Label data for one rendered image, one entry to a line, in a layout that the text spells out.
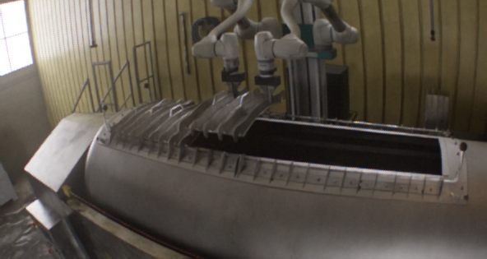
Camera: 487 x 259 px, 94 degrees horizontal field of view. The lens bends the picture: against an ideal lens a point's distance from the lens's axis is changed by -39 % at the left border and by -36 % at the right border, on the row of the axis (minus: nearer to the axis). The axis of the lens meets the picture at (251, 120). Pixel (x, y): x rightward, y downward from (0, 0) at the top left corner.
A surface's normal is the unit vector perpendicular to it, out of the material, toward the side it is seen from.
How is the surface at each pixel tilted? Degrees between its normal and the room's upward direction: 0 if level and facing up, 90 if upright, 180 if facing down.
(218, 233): 62
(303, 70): 90
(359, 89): 90
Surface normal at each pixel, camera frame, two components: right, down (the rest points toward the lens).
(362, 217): -0.37, -0.39
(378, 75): -0.44, 0.37
